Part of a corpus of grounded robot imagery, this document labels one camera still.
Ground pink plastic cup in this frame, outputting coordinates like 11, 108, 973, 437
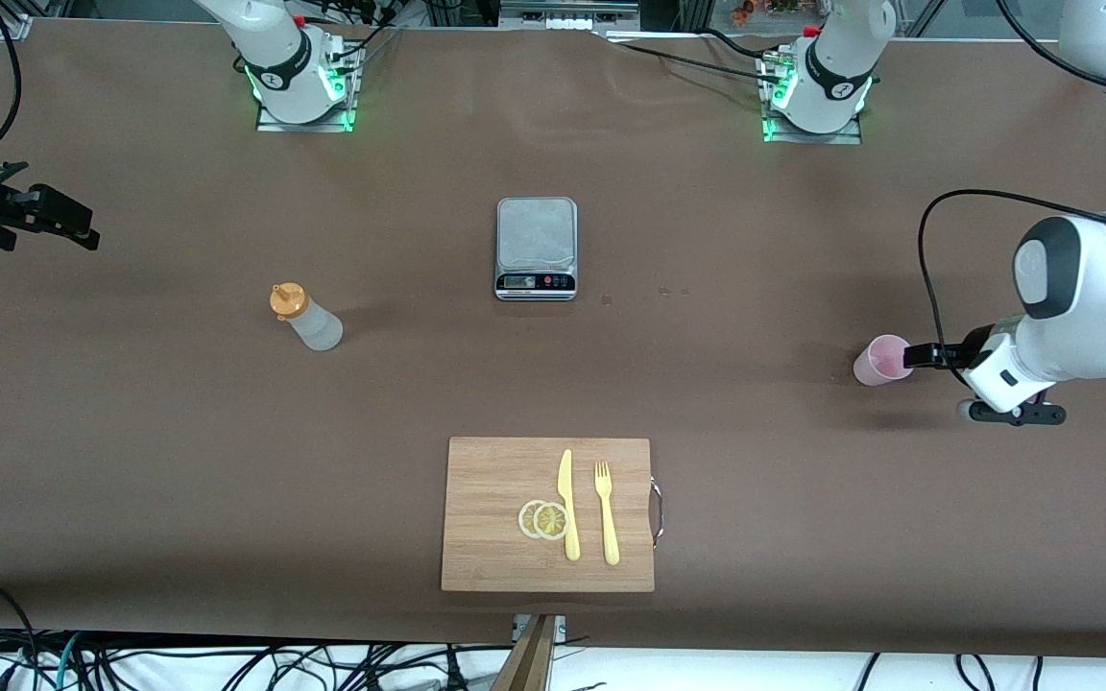
852, 333, 915, 388

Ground translucent squeeze bottle orange cap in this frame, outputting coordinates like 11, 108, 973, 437
270, 282, 345, 352

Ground yellow plastic fork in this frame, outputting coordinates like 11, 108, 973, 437
594, 461, 621, 566

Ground colourful toy food pile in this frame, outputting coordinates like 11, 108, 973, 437
731, 0, 828, 25

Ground yellow plastic knife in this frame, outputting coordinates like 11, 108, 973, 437
557, 448, 582, 562

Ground silver digital kitchen scale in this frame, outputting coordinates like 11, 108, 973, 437
494, 197, 579, 302

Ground wooden cutting board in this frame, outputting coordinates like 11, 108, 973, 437
441, 437, 665, 593

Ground wooden beam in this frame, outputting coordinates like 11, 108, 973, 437
491, 614, 559, 691

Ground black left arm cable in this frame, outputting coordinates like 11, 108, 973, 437
917, 0, 1106, 385

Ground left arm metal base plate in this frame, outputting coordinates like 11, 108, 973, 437
761, 48, 864, 146

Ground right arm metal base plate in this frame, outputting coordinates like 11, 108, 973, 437
254, 29, 359, 134

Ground black base cable bunch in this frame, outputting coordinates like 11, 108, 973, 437
323, 5, 405, 73

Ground black base power cable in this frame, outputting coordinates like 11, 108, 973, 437
702, 27, 789, 60
606, 40, 784, 83

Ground teal floor cable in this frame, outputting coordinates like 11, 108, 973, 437
54, 631, 85, 691

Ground metal table bracket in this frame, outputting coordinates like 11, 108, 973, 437
512, 614, 567, 646

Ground aluminium frame rail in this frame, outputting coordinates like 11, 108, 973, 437
500, 0, 640, 30

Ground tangled black floor cables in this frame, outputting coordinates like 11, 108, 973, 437
83, 641, 516, 691

